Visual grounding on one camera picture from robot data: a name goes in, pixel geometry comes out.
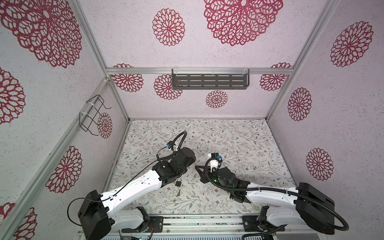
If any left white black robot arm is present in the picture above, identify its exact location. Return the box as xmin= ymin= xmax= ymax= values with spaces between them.
xmin=78 ymin=147 xmax=196 ymax=240

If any dark metal wall shelf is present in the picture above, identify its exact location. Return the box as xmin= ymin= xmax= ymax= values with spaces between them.
xmin=171 ymin=69 xmax=250 ymax=90

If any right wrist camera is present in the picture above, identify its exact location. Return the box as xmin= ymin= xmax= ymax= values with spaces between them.
xmin=208 ymin=153 xmax=223 ymax=173

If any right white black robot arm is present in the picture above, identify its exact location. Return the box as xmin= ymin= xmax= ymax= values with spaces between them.
xmin=195 ymin=166 xmax=335 ymax=235

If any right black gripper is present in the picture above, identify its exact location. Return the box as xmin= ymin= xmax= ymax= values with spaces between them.
xmin=195 ymin=164 xmax=231 ymax=195

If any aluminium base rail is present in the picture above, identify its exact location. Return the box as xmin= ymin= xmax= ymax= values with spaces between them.
xmin=102 ymin=214 xmax=335 ymax=240

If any left thin black cable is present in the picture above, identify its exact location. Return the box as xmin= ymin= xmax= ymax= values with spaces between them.
xmin=66 ymin=131 xmax=188 ymax=227

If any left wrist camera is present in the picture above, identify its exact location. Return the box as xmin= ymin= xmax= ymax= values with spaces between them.
xmin=167 ymin=141 xmax=177 ymax=152

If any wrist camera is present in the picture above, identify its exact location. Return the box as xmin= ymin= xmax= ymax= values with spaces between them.
xmin=167 ymin=141 xmax=177 ymax=152
xmin=208 ymin=153 xmax=223 ymax=173

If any right black corrugated cable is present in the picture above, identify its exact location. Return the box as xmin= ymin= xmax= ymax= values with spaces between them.
xmin=204 ymin=155 xmax=350 ymax=232

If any black wire wall rack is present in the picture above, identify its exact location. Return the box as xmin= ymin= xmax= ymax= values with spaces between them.
xmin=78 ymin=95 xmax=112 ymax=137

